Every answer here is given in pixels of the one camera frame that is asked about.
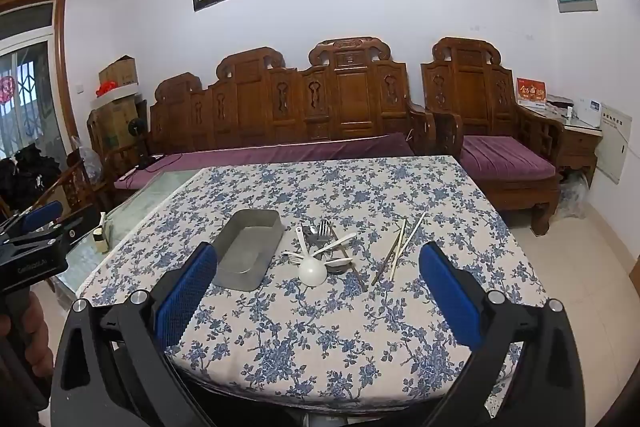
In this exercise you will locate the stacked cardboard boxes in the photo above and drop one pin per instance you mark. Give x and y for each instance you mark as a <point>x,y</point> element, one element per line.
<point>115,106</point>

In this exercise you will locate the purple armchair cushion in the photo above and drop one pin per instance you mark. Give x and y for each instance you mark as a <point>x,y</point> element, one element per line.
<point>502,158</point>

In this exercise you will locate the white plastic fork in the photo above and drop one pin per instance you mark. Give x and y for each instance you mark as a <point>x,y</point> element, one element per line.
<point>319,251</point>

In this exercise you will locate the glass coffee table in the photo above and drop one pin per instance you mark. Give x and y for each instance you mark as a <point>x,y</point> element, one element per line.
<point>85,256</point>

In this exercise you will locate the white wall panel cabinet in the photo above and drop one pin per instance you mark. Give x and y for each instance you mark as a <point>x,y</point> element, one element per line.
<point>612,149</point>

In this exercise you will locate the blue floral tablecloth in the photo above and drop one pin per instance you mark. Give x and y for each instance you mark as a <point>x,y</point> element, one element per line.
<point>330,348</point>

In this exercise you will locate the cream chopstick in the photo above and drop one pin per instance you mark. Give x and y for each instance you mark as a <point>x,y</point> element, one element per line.
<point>416,228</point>
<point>398,248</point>

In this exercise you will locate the steel fork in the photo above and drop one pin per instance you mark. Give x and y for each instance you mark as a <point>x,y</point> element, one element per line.
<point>325,231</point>

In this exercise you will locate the purple bench cushion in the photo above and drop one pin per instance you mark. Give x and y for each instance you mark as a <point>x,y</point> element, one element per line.
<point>389,145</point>

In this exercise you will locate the balcony door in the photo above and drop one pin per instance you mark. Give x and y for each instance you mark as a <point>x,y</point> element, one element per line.
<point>35,97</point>

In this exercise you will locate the grey metal tray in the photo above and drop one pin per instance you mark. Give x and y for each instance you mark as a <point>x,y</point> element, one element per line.
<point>245,247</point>

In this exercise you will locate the carved wooden sofa bench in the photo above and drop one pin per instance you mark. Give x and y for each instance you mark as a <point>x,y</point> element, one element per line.
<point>351,89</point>

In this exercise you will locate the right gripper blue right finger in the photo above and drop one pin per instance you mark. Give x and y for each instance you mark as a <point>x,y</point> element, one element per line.
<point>546,387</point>

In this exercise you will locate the left hand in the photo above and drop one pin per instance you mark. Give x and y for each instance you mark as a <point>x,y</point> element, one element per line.
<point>37,352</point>

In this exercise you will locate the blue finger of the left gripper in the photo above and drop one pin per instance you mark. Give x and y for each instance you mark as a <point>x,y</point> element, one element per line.
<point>39,217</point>

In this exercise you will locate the white device on side table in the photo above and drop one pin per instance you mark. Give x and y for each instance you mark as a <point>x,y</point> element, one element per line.
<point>588,111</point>

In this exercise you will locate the red sign card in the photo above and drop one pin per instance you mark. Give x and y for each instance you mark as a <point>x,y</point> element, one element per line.
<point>531,91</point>

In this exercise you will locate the wooden side table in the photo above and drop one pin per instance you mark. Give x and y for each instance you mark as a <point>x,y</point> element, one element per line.
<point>568,149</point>

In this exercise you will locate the carved wooden armchair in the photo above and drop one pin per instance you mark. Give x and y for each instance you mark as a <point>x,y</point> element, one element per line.
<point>469,92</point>

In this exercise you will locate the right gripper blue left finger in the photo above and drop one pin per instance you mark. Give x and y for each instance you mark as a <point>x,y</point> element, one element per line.
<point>112,369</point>

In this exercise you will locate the small bottle on glass table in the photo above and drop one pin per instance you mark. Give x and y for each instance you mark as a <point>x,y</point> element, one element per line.
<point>99,235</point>

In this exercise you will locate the brown chopstick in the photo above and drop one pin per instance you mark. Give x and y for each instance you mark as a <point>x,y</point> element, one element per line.
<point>351,264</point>
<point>389,255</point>

